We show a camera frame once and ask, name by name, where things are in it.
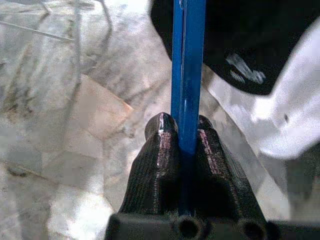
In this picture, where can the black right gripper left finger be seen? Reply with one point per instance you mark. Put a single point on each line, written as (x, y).
(155, 175)

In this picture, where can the blue plastic hanger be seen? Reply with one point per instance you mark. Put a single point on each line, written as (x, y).
(188, 62)

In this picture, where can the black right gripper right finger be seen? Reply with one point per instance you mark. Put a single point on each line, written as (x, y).
(220, 180)

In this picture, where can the black shirt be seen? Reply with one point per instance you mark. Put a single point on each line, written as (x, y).
(237, 32)

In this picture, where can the white shirt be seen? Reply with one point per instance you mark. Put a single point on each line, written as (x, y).
(287, 125)

